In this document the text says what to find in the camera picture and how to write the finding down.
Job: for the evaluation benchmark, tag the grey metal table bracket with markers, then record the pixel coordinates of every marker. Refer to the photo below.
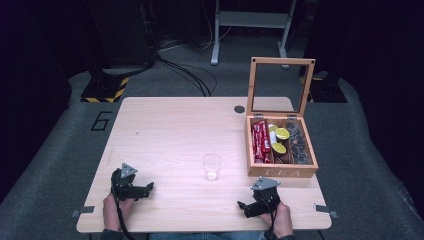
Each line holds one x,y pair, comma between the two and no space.
83,210
325,210

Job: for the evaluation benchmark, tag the yellow round lids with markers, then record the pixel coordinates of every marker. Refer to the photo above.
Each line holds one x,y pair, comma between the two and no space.
282,133

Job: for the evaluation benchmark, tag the clear plastic cup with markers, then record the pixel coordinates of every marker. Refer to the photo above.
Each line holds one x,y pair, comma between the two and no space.
212,166

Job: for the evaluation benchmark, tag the person's left hand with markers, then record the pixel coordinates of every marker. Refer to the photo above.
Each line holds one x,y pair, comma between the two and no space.
113,210

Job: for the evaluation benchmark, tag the person's right hand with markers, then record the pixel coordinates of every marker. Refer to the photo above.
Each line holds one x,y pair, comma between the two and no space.
282,220

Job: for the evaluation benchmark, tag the wooden box with window lid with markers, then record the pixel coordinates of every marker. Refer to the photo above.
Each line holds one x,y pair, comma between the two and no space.
283,171

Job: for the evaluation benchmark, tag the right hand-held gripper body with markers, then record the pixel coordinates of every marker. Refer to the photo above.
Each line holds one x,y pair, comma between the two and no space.
266,196

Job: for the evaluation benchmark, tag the white metal stand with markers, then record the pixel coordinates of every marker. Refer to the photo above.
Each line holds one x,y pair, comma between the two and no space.
250,20

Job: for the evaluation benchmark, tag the pile of dark capsules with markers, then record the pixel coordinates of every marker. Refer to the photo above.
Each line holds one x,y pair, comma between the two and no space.
299,145

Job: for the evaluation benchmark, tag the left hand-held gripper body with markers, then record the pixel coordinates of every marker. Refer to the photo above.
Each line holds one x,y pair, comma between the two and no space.
124,181

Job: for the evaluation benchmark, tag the dark round table grommet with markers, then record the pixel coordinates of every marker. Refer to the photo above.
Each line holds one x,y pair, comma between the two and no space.
239,109

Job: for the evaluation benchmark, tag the row of red stick packets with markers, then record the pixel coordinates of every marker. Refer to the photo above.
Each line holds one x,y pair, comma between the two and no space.
261,141

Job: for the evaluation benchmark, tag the black yellow striped stand base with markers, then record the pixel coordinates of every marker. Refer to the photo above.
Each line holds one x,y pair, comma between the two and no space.
106,88

